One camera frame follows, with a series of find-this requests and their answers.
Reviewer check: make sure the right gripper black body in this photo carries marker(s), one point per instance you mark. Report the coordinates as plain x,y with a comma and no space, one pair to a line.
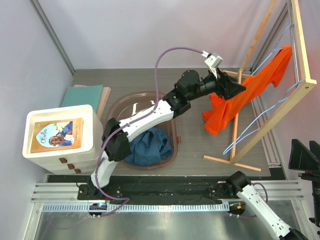
307,175

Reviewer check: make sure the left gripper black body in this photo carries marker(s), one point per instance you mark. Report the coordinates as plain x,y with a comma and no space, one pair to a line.
220,88

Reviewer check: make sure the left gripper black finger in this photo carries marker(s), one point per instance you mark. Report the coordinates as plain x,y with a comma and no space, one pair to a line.
232,83
233,90

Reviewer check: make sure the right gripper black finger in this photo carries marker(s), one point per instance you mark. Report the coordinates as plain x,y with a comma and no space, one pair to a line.
315,149
301,158

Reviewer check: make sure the orange t shirt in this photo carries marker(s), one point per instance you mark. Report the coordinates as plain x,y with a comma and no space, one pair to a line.
223,111

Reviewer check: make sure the light blue wire hanger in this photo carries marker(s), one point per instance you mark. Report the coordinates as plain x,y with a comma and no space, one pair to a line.
262,115

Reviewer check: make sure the light blue hanger orange shirt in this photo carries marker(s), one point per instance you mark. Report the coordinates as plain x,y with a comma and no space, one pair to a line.
274,50

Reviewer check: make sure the blue t shirt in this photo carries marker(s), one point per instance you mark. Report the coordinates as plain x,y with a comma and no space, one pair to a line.
149,148

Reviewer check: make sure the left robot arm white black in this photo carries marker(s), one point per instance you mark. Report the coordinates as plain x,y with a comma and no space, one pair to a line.
119,133

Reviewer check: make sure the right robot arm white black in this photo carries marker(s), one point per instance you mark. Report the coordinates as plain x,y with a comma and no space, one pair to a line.
242,187

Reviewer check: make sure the pink transparent plastic bin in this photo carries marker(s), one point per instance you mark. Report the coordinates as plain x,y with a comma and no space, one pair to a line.
129,105

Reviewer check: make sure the wooden clothes rack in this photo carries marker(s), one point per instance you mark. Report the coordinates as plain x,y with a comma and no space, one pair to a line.
302,88

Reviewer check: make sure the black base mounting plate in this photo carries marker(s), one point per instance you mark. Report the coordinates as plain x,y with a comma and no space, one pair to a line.
152,190

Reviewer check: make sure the teal book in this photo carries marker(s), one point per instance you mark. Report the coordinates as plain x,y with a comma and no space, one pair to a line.
83,95

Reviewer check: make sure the white drawer box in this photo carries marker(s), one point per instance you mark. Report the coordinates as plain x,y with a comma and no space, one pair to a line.
67,162

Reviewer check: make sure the Othello book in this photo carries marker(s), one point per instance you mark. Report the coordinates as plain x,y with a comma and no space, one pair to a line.
57,135

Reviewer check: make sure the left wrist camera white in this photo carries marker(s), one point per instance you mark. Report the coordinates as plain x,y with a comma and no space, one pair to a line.
212,61

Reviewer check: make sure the white slotted cable duct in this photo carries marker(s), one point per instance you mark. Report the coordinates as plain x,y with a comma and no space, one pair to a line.
91,207

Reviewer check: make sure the aluminium frame rails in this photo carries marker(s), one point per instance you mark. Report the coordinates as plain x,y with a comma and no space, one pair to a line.
55,192

